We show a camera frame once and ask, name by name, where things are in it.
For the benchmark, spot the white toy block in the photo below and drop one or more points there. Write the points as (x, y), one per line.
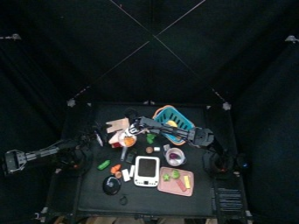
(132, 171)
(126, 175)

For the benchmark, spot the red and white toy box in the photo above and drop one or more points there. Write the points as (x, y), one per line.
(115, 140)

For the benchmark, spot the silver toy pot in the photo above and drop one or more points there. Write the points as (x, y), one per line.
(175, 157)

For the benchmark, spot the green toy star slice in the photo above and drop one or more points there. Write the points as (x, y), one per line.
(166, 177)

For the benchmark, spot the pink cutting board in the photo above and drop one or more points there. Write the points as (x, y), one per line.
(171, 189)

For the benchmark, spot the silver toy pan orange inside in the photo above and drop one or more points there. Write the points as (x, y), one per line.
(127, 141)

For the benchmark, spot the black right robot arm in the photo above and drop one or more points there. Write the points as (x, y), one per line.
(187, 133)

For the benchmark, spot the green toy leafy vegetable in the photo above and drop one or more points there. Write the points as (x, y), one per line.
(151, 138)

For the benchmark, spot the yellow toy stick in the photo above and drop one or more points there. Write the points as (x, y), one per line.
(187, 181)

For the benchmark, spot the red toy stick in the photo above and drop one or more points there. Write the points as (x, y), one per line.
(180, 184)

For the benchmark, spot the light wooden block holder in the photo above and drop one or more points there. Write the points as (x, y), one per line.
(118, 125)

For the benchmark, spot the yellow toy fruit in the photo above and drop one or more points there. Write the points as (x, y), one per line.
(171, 123)

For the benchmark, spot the green toy cucumber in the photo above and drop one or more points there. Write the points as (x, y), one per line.
(103, 164)

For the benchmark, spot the green toy vegetable half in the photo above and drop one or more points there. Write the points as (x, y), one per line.
(175, 174)

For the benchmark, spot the purple toy eggplant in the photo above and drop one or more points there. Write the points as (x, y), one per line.
(172, 156)

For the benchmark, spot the small silver toy can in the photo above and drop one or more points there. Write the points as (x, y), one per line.
(156, 149)

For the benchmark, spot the small dark toy piece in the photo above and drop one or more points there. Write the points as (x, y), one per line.
(131, 155)

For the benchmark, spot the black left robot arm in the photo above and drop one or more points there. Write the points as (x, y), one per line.
(43, 152)

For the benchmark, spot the white text label sticker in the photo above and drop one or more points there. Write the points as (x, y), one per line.
(230, 198)

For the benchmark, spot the black pot lid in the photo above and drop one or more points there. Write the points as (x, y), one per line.
(111, 185)

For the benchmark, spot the teal basket orange rim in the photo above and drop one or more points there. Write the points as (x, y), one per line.
(179, 120)

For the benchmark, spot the brown round toy piece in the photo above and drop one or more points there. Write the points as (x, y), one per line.
(148, 150)

